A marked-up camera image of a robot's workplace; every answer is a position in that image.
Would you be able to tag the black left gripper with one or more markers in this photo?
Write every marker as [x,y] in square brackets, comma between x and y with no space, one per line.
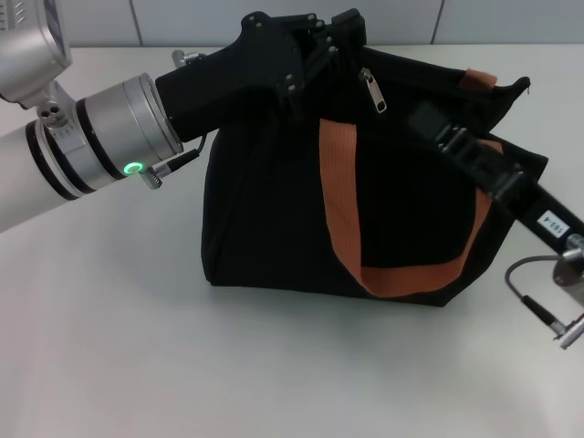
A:
[242,77]

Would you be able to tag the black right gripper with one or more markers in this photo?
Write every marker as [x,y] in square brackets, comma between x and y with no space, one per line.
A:
[547,212]

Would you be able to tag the silver metal zipper pull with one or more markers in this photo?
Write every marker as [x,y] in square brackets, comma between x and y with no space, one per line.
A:
[376,96]

